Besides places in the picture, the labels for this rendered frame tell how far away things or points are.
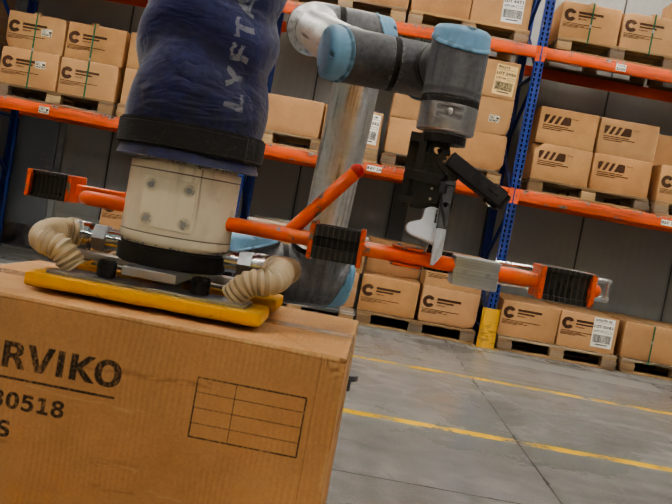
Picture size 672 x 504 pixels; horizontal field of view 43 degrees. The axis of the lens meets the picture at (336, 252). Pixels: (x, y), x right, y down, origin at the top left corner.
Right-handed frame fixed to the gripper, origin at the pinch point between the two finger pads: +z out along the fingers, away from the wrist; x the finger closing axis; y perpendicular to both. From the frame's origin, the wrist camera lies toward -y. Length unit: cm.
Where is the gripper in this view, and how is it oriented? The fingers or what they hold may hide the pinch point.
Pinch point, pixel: (433, 264)
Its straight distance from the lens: 132.6
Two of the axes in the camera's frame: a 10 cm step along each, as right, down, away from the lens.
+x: -0.6, 0.4, -10.0
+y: -9.8, -1.8, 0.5
